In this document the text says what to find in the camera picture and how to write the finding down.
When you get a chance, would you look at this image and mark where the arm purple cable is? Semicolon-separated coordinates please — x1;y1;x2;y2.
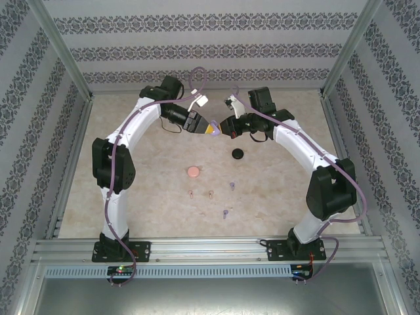
231;85;368;285
104;67;208;288

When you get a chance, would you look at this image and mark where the gripper thin black cable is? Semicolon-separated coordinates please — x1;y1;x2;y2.
159;116;184;135
249;129;267;144

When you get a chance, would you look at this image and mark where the aluminium side floor rail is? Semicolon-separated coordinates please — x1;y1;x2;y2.
320;93;373;237
45;96;95;240

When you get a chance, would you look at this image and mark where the right gripper thin black cable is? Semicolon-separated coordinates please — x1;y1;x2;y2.
249;129;267;144

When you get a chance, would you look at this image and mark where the short aluminium frame bar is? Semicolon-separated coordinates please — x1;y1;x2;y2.
373;262;408;315
12;259;45;315

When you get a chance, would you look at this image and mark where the grey slotted cable duct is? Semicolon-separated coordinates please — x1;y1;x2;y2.
44;264;293;278

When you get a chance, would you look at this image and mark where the grey metal sheet panel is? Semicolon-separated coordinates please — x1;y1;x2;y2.
32;262;394;315

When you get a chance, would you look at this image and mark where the aluminium mounting rail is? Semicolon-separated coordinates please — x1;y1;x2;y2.
31;238;385;263

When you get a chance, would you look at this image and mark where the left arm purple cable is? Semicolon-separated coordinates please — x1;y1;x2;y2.
104;67;208;288

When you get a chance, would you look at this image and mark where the left gripper thin black cable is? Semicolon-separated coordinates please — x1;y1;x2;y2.
159;116;184;135

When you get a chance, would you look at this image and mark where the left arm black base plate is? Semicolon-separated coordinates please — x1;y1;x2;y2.
92;241;152;263

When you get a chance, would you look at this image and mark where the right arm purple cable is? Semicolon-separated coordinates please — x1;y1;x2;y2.
231;85;368;285

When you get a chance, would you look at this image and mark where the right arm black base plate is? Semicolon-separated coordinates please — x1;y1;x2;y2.
266;239;327;263

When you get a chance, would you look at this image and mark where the thin aluminium wall strip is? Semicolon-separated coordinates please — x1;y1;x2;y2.
90;87;324;95

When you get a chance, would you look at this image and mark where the aluminium frame post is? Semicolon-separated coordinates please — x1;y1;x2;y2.
31;0;95;101
320;0;385;99

